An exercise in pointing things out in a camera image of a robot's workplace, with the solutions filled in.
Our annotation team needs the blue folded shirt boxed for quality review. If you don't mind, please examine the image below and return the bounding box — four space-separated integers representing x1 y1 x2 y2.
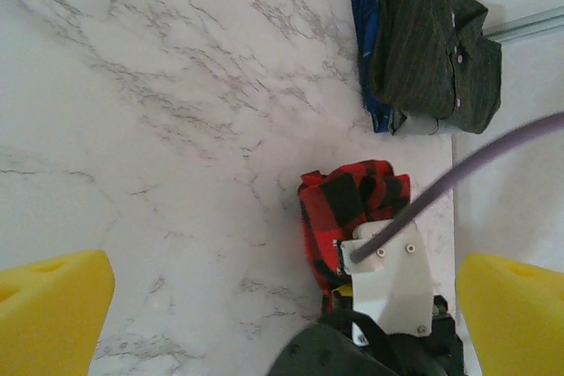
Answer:
349 0 394 134

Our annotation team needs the dark green striped shirt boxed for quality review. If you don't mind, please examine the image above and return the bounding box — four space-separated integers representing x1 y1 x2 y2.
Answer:
368 0 504 136

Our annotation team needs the right aluminium frame post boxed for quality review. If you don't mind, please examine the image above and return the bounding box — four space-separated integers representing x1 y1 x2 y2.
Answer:
483 10 564 41

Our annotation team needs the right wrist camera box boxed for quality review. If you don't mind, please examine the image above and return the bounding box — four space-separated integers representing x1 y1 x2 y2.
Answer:
338 218 435 335

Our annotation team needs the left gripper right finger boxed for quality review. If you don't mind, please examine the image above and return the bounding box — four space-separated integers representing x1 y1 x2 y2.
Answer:
457 252 564 376

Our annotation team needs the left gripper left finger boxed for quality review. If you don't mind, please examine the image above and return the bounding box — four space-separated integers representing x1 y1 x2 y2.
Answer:
0 249 117 376

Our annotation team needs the red black plaid shirt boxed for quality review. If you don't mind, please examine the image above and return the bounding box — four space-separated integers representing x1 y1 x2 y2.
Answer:
296 159 413 320

